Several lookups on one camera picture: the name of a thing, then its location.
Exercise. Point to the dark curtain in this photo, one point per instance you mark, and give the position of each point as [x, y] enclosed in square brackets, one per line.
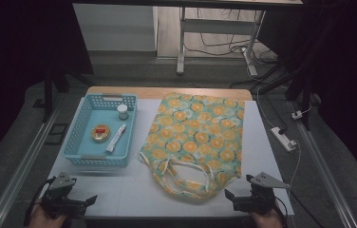
[15, 63]
[350, 79]

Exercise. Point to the person's left hand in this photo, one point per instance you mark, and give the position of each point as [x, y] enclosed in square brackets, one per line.
[45, 221]

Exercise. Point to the small white-lidded jar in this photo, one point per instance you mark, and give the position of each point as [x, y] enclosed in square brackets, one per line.
[122, 109]

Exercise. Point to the small white adapter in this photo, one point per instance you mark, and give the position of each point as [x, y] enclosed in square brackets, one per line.
[296, 115]

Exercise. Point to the person's right hand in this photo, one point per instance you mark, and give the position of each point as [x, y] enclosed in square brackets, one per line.
[268, 221]

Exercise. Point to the black floor bracket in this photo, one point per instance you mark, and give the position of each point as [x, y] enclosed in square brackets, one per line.
[58, 133]

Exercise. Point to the white power strip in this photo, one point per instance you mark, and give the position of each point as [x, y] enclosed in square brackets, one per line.
[282, 138]

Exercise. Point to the black stand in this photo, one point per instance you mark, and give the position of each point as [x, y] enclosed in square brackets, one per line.
[48, 95]

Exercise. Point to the white cabinet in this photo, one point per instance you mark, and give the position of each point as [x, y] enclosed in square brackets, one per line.
[116, 28]

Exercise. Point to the blue perforated plastic basket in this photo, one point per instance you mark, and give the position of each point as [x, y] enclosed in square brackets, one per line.
[86, 144]

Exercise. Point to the metal floor rail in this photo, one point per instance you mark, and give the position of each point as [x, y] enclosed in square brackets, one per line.
[322, 164]
[24, 164]

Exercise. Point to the white metal desk frame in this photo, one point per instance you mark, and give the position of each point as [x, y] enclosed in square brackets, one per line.
[181, 38]

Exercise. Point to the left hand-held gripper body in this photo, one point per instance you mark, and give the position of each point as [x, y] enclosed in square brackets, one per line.
[62, 202]

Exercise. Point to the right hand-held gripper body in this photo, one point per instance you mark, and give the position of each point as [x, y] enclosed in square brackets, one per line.
[259, 202]

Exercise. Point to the orange-slice print cloth bag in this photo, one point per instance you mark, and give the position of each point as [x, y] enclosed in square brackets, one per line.
[195, 126]

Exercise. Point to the white tube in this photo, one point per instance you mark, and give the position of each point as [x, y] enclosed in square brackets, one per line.
[116, 138]

